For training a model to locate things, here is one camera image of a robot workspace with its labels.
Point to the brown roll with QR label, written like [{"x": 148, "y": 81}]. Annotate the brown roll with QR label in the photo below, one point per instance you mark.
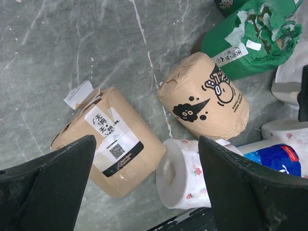
[{"x": 127, "y": 150}]

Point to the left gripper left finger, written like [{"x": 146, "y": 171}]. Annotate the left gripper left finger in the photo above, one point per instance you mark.
[{"x": 45, "y": 194}]

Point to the plain white paper roll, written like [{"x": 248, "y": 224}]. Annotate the plain white paper roll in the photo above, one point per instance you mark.
[{"x": 287, "y": 83}]

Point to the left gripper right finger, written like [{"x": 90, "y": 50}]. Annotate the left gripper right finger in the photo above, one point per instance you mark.
[{"x": 246, "y": 196}]

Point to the brown roll with cartoon print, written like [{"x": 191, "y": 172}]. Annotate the brown roll with cartoon print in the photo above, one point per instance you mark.
[{"x": 203, "y": 99}]

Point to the green roll with torn top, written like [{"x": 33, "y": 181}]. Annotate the green roll with torn top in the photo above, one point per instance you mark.
[{"x": 255, "y": 39}]

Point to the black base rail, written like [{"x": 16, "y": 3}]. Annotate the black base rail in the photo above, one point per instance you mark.
[{"x": 199, "y": 219}]

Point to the floral white roll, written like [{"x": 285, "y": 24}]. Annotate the floral white roll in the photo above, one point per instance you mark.
[
  {"x": 293, "y": 133},
  {"x": 179, "y": 176}
]

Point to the blue Tempo tissue roll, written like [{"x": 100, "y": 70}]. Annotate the blue Tempo tissue roll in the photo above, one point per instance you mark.
[{"x": 274, "y": 155}]

